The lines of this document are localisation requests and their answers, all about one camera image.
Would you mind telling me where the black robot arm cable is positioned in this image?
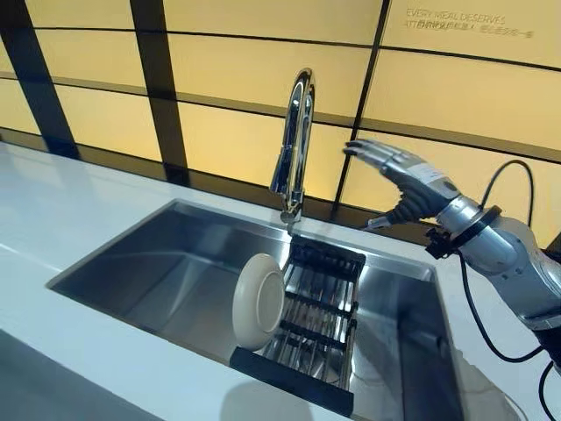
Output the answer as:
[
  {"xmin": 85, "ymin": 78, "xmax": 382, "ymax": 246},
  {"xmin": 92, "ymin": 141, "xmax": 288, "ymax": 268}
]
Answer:
[{"xmin": 458, "ymin": 159, "xmax": 561, "ymax": 421}]

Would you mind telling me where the chrome kitchen faucet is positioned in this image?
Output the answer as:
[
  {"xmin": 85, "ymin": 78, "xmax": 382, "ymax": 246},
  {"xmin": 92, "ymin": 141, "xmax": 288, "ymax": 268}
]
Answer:
[{"xmin": 268, "ymin": 67, "xmax": 317, "ymax": 234}]

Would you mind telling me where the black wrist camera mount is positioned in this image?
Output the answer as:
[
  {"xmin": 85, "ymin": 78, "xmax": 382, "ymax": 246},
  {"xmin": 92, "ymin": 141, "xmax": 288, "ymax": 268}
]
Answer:
[{"xmin": 423, "ymin": 225, "xmax": 461, "ymax": 260}]

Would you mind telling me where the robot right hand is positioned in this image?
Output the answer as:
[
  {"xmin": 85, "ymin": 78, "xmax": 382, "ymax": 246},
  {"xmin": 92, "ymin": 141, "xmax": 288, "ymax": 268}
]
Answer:
[{"xmin": 343, "ymin": 139, "xmax": 462, "ymax": 232}]

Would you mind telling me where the stainless steel sink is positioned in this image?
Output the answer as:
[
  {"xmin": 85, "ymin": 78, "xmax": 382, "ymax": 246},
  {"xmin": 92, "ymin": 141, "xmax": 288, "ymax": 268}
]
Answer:
[{"xmin": 46, "ymin": 197, "xmax": 466, "ymax": 421}]

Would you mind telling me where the cream round plate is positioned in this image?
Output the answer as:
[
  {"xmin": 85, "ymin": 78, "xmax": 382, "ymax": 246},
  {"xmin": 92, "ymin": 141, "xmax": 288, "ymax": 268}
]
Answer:
[{"xmin": 231, "ymin": 253, "xmax": 288, "ymax": 352}]

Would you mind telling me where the black sink drying rack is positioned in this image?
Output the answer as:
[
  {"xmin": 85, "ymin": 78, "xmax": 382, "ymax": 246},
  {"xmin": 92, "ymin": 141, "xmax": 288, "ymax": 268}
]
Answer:
[{"xmin": 229, "ymin": 232, "xmax": 367, "ymax": 418}]

